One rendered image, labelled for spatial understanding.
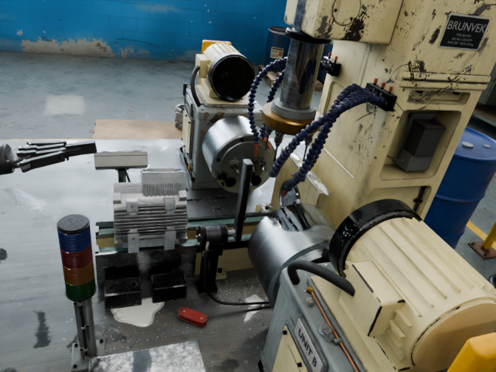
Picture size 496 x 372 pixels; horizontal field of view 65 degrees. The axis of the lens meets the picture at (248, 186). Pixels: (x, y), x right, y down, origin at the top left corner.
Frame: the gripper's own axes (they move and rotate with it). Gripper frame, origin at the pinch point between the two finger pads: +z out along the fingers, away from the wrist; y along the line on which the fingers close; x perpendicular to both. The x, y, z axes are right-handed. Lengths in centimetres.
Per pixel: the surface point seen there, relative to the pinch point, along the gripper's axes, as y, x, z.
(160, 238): -7.8, 28.1, 15.6
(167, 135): 238, 114, 41
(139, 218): -8.4, 18.9, 11.0
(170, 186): -1.9, 14.6, 20.9
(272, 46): 475, 105, 233
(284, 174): 9, 24, 61
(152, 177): -0.8, 11.4, 16.2
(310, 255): -39, 15, 47
